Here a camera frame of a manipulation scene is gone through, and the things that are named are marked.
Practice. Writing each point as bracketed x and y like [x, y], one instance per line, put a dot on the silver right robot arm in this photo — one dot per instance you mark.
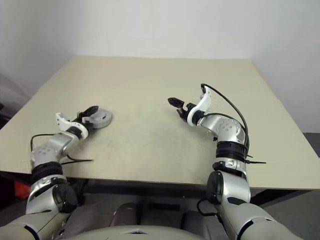
[225, 127]

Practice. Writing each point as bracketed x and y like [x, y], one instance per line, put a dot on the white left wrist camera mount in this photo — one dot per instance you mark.
[63, 122]

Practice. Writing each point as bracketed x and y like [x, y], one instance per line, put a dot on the grey robot torso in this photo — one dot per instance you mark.
[130, 233]

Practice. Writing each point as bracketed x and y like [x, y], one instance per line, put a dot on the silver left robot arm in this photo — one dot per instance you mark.
[50, 147]

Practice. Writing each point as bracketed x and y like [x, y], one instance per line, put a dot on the black metal table frame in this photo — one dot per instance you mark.
[270, 193]

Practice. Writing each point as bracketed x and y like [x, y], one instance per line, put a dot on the red object under table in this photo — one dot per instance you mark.
[22, 191]

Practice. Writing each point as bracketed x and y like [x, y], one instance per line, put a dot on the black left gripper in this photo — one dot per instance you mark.
[80, 117]

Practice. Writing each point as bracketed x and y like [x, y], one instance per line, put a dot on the round silver motor housing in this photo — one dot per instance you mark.
[102, 118]

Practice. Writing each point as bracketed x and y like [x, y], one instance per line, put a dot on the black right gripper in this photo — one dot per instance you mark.
[189, 107]

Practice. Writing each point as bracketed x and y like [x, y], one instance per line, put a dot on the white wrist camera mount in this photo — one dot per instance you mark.
[203, 102]
[63, 122]

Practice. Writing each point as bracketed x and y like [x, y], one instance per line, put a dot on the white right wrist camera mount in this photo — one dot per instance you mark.
[203, 102]

